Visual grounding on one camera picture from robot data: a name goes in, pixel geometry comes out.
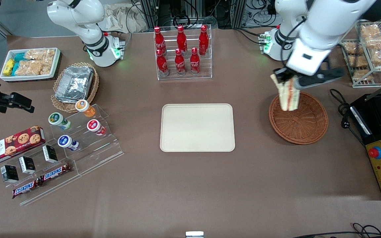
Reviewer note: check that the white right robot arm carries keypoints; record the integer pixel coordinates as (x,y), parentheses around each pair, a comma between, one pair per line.
(93,29)

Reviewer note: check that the clear acrylic bottle rack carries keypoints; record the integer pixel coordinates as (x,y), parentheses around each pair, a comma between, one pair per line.
(184,77)

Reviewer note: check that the orange lid yogurt cup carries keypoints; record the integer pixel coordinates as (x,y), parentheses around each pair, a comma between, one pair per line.
(83,106)

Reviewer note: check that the light tan wicker basket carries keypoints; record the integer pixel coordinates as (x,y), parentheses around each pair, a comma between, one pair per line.
(68,107)

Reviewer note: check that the Snickers chocolate bar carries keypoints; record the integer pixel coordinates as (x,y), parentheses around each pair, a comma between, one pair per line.
(25,188)
(55,172)

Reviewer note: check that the stacked foil containers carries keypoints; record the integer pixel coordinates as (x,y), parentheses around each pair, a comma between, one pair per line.
(74,82)

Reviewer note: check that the blue lid yogurt cup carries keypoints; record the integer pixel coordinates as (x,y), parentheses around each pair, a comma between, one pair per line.
(64,141)

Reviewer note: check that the red lid yogurt cup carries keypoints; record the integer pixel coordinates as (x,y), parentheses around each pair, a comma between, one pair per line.
(93,125)

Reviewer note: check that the beige rectangular plastic tray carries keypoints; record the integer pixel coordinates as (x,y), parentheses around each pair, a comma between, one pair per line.
(197,128)

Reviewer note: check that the triangular sandwich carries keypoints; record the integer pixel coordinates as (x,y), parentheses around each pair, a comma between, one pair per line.
(288,97)

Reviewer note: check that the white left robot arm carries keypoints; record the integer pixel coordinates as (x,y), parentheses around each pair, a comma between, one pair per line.
(329,19)

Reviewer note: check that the white rectangular snack bin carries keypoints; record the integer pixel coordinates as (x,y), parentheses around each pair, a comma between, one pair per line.
(56,62)

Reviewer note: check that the brown round wicker basket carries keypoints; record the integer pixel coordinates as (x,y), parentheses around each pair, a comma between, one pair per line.
(301,127)

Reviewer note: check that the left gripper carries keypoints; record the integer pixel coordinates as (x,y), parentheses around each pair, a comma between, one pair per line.
(280,74)

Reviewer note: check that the green lid yogurt cup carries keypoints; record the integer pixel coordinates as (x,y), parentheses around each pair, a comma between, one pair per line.
(56,119)

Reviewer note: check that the clear acrylic step display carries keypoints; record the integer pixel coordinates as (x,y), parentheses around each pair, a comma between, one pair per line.
(104,152)
(55,185)

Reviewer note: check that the small black box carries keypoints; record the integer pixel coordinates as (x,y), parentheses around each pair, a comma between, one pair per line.
(50,153)
(9,173)
(27,164)

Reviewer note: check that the teal snack pack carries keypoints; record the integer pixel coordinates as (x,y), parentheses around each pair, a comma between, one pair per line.
(20,57)
(15,69)

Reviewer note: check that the red cola bottle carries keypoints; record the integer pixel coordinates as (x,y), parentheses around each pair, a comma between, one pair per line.
(181,39)
(194,63)
(159,39)
(180,64)
(203,41)
(162,64)

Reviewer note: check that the black countertop appliance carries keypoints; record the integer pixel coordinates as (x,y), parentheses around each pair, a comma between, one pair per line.
(375,130)

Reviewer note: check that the clear rice cracker pack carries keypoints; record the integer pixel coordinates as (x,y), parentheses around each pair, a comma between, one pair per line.
(41,54)
(31,67)

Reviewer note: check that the red Walkers cookie box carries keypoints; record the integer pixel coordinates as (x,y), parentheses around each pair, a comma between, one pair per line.
(12,145)

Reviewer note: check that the yellow snack pack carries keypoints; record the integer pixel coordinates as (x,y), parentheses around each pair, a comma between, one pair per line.
(8,67)

